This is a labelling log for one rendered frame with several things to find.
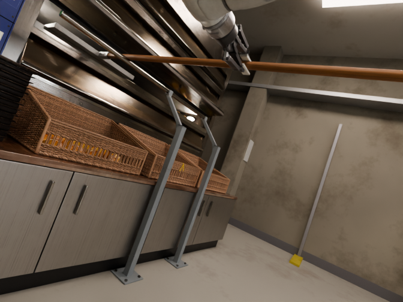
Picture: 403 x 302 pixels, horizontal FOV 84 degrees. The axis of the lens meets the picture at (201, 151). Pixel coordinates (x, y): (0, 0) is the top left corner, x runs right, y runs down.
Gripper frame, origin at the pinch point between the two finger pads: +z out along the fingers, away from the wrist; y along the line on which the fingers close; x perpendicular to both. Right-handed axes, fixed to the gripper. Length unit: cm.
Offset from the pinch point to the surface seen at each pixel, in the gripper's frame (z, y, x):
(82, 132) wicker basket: -17, 46, -58
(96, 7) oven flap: -17, -21, -93
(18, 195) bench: -33, 75, -53
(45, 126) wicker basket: -31, 48, -58
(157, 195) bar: 33, 67, -46
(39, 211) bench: -24, 80, -51
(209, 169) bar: 81, 41, -46
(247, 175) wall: 306, 28, -101
